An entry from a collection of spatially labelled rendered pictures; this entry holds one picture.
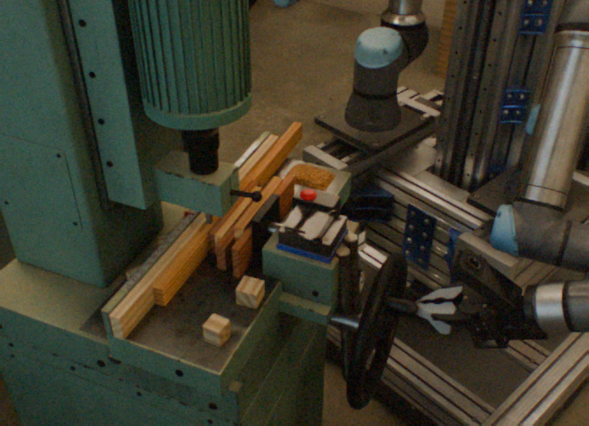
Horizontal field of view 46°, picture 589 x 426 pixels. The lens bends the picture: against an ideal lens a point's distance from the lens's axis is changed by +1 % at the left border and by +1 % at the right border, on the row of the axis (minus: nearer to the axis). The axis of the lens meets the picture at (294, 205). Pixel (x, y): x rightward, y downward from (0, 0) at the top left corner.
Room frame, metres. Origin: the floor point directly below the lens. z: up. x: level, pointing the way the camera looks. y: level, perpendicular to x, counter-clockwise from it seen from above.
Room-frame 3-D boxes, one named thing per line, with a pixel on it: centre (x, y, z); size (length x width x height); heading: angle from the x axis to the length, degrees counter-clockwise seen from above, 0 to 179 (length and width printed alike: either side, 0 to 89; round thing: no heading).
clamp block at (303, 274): (0.94, -0.03, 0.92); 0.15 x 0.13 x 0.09; 157
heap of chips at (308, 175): (1.21, -0.03, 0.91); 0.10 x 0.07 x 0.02; 67
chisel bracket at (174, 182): (1.00, 0.18, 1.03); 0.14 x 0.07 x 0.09; 67
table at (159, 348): (0.97, 0.05, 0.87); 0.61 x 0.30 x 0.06; 157
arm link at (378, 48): (1.61, -0.21, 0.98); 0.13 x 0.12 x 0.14; 148
